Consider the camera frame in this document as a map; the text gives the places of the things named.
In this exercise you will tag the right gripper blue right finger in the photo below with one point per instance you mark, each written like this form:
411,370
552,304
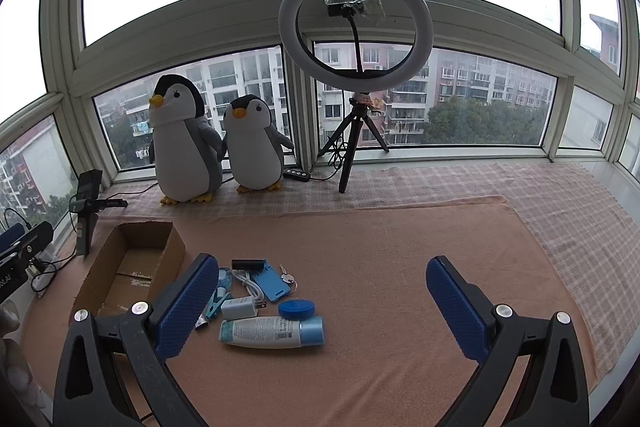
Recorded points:
465,308

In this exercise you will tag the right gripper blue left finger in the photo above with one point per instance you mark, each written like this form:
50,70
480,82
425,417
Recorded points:
180,306

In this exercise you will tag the teal clothespin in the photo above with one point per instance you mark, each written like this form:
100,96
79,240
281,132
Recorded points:
213,307

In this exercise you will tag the white usb wall charger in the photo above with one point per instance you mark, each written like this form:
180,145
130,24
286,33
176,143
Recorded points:
239,308

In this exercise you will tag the black cylinder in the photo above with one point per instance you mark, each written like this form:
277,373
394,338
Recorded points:
248,265

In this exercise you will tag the brown cardboard box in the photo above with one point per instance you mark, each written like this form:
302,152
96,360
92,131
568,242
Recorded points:
135,263

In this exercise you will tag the white lotion bottle blue cap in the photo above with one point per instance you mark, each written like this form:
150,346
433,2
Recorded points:
272,333

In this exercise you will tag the blue phone stand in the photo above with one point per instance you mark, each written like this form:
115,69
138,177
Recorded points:
270,283

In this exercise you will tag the blue round tape measure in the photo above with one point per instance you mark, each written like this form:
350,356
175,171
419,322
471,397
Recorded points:
296,309

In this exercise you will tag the patterned silver lighter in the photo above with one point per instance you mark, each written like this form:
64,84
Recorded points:
201,323

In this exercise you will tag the clear blue sanitizer bottle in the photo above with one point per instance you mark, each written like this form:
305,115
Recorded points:
225,278

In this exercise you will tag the gloved left hand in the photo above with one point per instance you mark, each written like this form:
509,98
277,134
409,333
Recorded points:
17,370

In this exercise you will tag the black gripper stand device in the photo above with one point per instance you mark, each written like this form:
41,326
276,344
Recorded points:
86,204

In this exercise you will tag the plaid cloth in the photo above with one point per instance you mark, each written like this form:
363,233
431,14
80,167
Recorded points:
590,239

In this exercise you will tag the large penguin plush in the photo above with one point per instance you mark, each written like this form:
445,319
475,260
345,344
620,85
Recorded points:
185,149

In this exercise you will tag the black inline remote control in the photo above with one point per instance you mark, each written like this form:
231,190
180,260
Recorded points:
297,175

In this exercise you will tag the small penguin plush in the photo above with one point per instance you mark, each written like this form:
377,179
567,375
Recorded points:
254,145

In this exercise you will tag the phone clamp holder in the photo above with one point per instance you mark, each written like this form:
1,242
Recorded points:
372,10

